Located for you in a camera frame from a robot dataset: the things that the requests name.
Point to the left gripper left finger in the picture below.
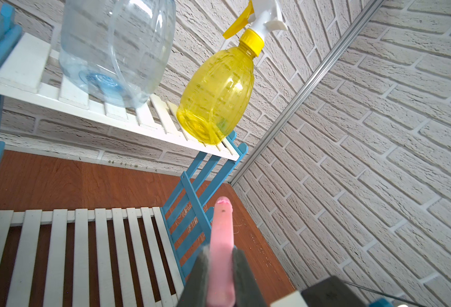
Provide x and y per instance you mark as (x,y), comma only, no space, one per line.
(195,290)

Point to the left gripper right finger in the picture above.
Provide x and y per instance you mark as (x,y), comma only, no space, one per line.
(247,291)

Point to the white pink spray bottle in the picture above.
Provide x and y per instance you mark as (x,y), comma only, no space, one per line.
(221,282)

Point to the yellow spray bottle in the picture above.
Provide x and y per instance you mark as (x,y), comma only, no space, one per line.
(218,94)

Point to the clear spray bottle blue cap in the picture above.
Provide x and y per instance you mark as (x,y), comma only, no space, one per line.
(117,51)

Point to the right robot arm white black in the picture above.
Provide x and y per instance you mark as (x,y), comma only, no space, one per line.
(334,291)

